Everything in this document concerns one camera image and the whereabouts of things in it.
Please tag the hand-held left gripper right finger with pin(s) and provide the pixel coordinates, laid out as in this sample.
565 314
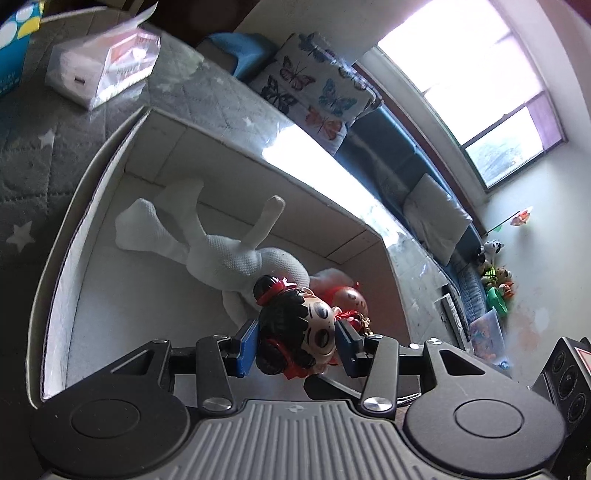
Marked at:
349 351

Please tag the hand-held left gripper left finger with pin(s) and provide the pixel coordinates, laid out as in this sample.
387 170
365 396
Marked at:
244 347

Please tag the black-haired doll figure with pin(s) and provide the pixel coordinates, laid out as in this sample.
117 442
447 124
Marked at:
314 323

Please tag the cardboard box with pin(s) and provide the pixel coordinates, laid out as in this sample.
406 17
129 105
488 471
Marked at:
138 318

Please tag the red pink-faced doll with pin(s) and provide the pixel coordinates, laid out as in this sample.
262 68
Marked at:
352 299

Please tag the white plush toy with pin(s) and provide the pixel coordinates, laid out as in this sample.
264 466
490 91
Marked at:
221 258

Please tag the clear plastic container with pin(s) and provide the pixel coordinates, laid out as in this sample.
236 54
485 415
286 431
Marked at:
487 337

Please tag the green plastic toy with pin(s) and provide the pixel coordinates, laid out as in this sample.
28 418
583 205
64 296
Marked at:
496 300

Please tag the grey remote control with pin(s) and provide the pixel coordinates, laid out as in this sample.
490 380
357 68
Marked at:
455 316

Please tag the panda plush toy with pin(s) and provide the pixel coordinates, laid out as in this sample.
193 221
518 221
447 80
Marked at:
491 250

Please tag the white pillow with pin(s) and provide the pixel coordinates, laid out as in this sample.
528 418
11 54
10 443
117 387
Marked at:
438 217

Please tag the pinwheel on stick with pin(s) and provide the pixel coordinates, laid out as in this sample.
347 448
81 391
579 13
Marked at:
521 218

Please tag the dark blue sofa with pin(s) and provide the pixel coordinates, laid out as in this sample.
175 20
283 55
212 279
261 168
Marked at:
383 138

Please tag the butterfly print pillow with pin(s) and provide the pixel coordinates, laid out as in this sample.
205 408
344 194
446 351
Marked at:
314 83

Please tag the blue cushion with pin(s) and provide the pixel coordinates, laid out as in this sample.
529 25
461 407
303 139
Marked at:
240 50

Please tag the window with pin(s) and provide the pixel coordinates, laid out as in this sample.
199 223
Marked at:
461 60

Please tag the plastic-wrapped tissue pack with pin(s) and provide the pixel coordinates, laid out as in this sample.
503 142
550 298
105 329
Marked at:
92 64

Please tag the blue carton with white dots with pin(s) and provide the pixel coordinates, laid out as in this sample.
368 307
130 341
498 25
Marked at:
11 50

